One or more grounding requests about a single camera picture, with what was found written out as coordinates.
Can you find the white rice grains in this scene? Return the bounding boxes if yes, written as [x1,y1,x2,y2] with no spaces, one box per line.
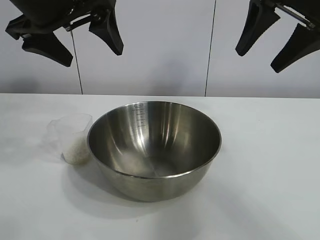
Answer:
[62,139,90,166]

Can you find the stainless steel mixing bowl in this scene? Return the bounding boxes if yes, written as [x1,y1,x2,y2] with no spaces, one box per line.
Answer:
[87,100,223,203]

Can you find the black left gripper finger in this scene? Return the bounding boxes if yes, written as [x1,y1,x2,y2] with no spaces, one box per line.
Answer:
[88,9,125,56]
[5,15,74,68]

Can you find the clear plastic measuring cup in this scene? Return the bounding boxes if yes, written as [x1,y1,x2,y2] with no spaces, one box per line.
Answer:
[47,113,95,166]

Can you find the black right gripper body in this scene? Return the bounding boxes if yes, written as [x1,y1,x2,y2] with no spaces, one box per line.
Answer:
[274,0,320,33]

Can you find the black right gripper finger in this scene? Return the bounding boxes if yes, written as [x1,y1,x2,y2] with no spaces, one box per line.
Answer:
[270,22,320,74]
[235,0,281,57]

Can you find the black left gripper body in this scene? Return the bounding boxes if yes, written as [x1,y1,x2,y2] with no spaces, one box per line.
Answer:
[15,0,117,33]

